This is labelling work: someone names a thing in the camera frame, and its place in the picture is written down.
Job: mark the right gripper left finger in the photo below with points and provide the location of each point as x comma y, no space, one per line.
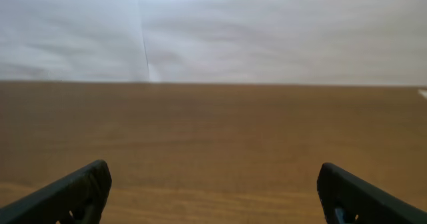
66,194

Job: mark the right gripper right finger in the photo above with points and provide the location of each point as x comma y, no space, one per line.
353,194

